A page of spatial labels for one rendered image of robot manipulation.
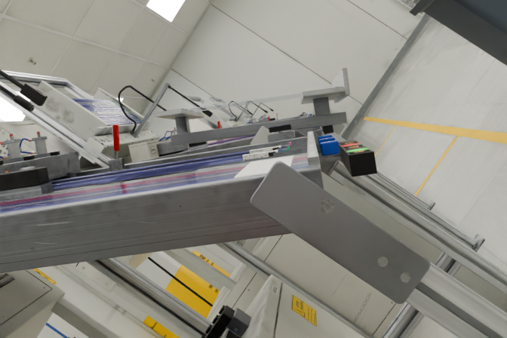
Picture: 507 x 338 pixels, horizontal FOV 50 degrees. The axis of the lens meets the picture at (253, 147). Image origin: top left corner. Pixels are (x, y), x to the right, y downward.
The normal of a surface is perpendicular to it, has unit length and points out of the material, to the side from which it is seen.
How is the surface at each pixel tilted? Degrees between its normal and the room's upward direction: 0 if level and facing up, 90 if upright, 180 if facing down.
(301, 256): 90
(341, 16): 91
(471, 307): 90
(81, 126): 90
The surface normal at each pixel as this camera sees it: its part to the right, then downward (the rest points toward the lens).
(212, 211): -0.10, 0.07
